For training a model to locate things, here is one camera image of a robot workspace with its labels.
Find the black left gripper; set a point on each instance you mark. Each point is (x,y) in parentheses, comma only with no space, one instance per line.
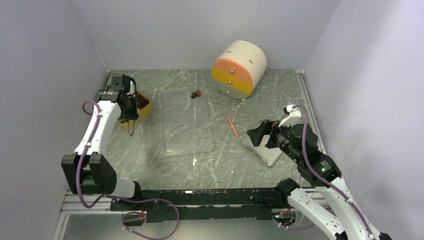
(133,115)

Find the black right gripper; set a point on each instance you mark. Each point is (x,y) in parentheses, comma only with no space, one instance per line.
(256,134)

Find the gold chocolate tin box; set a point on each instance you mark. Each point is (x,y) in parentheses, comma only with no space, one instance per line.
(144,107)

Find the black metal tongs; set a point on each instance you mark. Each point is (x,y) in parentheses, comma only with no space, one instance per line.
(131,127)

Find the silver tin lid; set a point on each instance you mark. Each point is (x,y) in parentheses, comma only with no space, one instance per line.
(266,156)

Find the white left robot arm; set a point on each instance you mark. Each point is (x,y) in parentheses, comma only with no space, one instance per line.
(87,170)

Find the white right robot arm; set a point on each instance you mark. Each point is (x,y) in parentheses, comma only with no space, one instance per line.
(344,220)

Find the red pen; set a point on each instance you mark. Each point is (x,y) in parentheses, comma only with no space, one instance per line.
(232,126)

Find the clear plastic tray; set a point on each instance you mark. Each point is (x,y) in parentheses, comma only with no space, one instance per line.
(185,124)

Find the round pastel drawer cabinet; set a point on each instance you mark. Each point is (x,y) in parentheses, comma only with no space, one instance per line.
(237,71)

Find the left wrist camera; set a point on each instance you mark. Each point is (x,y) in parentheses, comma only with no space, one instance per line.
(123,82)

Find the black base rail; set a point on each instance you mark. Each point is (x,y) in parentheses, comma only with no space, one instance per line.
(232,203)

